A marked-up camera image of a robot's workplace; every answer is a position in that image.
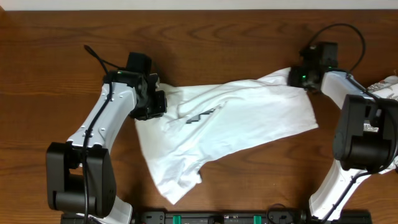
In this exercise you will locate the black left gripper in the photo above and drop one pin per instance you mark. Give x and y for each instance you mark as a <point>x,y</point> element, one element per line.
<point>159,110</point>

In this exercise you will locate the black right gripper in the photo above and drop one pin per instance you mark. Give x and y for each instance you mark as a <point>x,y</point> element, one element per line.
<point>295,80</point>

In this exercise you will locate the white printed t-shirt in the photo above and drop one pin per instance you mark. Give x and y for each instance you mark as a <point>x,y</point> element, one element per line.
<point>204,123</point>

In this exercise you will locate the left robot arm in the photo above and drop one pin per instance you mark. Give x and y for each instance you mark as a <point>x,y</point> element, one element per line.
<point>80,176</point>

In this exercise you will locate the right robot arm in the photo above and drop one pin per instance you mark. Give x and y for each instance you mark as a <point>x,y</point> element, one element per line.
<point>365,140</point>

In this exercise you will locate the fern print fabric container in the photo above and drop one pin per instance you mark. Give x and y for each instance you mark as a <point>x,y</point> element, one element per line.
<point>386,88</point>

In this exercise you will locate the black mounting rail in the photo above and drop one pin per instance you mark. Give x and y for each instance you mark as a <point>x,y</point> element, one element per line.
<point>273,216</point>

